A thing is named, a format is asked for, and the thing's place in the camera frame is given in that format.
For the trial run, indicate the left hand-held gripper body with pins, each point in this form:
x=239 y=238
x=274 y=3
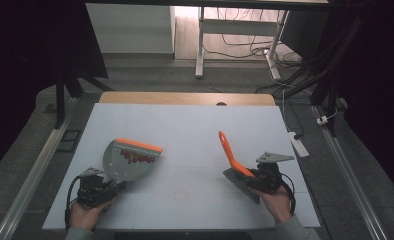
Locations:
x=91 y=191

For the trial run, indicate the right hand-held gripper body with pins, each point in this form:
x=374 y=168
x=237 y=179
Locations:
x=268 y=178

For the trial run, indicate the grey dustpan with orange edge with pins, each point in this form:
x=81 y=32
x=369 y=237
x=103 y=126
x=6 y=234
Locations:
x=118 y=170

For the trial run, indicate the pile of red beans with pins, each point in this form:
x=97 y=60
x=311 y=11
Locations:
x=136 y=156

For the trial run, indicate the person's left hand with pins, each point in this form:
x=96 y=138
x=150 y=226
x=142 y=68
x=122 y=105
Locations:
x=85 y=216

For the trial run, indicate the person's right hand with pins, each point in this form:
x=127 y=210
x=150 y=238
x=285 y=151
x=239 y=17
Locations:
x=280 y=206

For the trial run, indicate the white power strip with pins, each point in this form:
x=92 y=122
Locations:
x=300 y=148

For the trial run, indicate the black plug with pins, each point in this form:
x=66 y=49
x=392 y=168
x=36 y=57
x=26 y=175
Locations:
x=297 y=136

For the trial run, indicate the white adapter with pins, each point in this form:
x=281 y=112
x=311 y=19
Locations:
x=322 y=120

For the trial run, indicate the white board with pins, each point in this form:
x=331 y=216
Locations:
x=191 y=126

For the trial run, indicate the black stand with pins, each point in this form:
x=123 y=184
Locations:
x=60 y=100
x=331 y=110

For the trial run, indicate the white cabinet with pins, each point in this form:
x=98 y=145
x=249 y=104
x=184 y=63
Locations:
x=131 y=30

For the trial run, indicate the black square frame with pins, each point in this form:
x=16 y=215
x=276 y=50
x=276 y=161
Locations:
x=68 y=147

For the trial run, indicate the aluminium rail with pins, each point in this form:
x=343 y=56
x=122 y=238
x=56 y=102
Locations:
x=35 y=173
x=348 y=176

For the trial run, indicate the white desk frame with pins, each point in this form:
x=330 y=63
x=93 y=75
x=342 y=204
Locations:
x=238 y=27

